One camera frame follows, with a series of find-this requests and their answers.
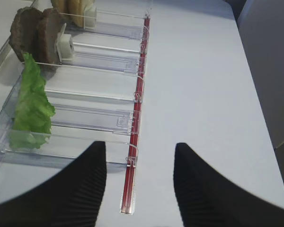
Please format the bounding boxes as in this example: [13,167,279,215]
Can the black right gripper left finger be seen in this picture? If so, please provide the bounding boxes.
[0,141,107,227]

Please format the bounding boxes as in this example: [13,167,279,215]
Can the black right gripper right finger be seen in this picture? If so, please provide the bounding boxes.
[173,143,284,227]

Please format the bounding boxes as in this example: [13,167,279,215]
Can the green lettuce leaf in rack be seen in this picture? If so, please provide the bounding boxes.
[9,52,55,149]

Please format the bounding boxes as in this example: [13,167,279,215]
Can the brown meat patty inner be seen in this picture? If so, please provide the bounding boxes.
[36,8,63,71]

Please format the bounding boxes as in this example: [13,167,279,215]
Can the brown meat patty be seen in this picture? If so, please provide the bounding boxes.
[36,8,63,71]
[9,7,42,62]

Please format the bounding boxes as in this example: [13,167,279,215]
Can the brown meat patty outer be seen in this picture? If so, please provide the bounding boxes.
[9,7,42,62]

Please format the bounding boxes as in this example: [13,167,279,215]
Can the clear acrylic right food rack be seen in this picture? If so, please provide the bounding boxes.
[0,0,154,187]

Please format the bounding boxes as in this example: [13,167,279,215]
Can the white pusher block front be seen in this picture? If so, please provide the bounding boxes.
[55,23,74,62]

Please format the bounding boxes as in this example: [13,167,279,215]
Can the white pusher block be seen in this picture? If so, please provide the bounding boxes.
[55,23,74,62]
[83,5,97,28]

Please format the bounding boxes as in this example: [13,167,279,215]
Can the white pusher block rear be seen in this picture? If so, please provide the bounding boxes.
[83,5,97,28]

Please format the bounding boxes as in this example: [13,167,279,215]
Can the bun half inner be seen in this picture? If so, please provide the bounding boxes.
[68,0,95,27]

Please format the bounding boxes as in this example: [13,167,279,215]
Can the bun half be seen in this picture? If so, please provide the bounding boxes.
[51,0,69,14]
[68,0,95,27]

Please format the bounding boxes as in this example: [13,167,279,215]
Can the bun half outer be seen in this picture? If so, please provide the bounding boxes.
[51,0,69,14]

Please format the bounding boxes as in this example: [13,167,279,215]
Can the red rail strip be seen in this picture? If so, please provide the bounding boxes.
[120,16,150,214]

